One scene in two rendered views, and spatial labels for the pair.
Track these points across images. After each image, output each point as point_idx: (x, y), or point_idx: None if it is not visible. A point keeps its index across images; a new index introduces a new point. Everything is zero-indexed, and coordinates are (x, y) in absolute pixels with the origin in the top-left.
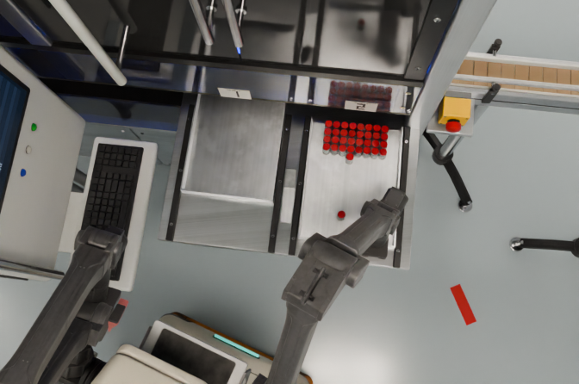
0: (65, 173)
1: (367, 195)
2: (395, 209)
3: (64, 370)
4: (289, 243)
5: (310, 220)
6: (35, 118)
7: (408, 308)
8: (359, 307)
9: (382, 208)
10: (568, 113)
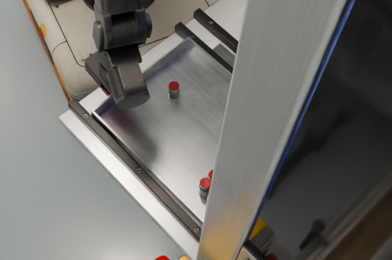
0: None
1: (172, 140)
2: (112, 35)
3: None
4: (189, 30)
5: (196, 68)
6: None
7: (54, 257)
8: (98, 213)
9: (123, 10)
10: None
